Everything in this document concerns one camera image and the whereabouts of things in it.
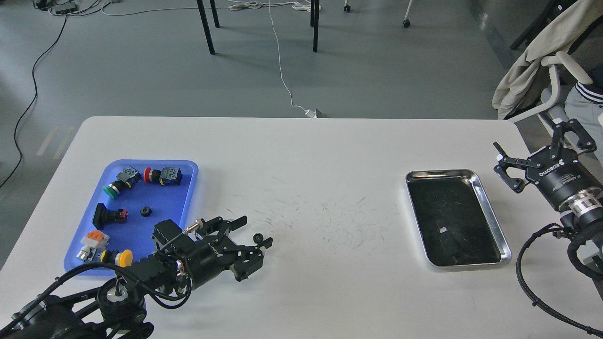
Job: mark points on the orange grey connector block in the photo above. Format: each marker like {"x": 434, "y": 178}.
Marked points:
{"x": 93, "y": 244}

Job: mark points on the black table leg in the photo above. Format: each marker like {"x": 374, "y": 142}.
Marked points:
{"x": 205, "y": 23}
{"x": 314, "y": 22}

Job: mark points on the red emergency stop button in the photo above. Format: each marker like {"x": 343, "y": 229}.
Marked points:
{"x": 167, "y": 176}

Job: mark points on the black table leg right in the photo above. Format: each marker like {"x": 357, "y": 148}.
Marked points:
{"x": 314, "y": 22}

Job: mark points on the yellow push button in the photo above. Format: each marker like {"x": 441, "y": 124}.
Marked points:
{"x": 118, "y": 258}

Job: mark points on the shiny metal tray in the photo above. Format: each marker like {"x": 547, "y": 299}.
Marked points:
{"x": 456, "y": 222}

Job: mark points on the white chair with jacket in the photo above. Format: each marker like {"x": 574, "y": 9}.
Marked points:
{"x": 551, "y": 79}

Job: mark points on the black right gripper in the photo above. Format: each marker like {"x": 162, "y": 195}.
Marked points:
{"x": 560, "y": 176}

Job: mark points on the green push button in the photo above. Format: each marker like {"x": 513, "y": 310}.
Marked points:
{"x": 125, "y": 179}

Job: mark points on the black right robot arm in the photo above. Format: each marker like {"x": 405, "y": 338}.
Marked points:
{"x": 581, "y": 214}

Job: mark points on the black table leg left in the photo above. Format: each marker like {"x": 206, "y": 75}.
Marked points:
{"x": 205, "y": 23}

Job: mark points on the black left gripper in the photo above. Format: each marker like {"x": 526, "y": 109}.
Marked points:
{"x": 212, "y": 253}

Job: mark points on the black red switch part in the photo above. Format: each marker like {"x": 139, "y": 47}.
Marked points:
{"x": 102, "y": 216}

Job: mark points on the black power strip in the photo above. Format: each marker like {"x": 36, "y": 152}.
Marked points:
{"x": 64, "y": 8}

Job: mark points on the seated person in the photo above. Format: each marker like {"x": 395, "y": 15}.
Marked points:
{"x": 584, "y": 103}

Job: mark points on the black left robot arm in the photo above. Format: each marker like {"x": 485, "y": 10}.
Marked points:
{"x": 183, "y": 261}

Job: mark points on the beige jacket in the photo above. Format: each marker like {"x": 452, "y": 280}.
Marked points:
{"x": 526, "y": 79}

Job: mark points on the blue plastic tray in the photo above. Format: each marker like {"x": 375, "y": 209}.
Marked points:
{"x": 166, "y": 202}

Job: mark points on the white power adapter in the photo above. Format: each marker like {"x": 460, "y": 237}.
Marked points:
{"x": 314, "y": 114}

